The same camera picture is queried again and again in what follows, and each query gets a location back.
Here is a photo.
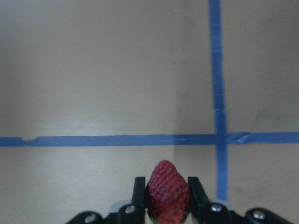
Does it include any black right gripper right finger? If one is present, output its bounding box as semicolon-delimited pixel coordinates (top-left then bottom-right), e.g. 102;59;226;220
188;177;210;210

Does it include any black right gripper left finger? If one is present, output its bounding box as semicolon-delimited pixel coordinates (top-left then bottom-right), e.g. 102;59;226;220
131;176;146;208

